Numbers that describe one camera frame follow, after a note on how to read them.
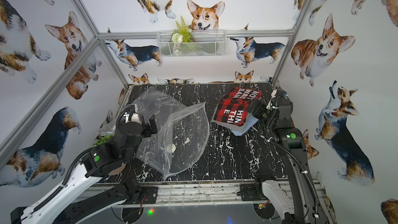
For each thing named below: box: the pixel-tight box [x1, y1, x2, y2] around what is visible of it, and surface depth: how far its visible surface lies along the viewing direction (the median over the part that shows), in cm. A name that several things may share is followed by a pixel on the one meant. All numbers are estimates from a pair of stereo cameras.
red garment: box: [214, 87, 263, 126], surface depth 91 cm
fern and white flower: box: [171, 15, 194, 56], surface depth 85 cm
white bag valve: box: [166, 143, 177, 153], surface depth 92 cm
